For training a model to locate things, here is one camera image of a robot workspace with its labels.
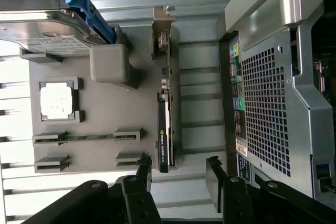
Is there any green RAM stick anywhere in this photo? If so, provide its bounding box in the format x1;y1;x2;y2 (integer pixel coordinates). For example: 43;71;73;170
59;134;118;141

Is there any grey plastic parts rack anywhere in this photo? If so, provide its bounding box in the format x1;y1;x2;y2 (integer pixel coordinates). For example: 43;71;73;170
19;23;184;180

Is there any open grey PC case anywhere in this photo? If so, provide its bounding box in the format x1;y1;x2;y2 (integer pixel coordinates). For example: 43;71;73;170
216;0;336;209

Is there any silver CPU chip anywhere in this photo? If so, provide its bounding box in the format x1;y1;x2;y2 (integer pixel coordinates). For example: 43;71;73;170
39;82;75;121

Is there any hard disk in blue caddy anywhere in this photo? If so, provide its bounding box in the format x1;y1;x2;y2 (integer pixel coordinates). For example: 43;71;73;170
0;0;117;55

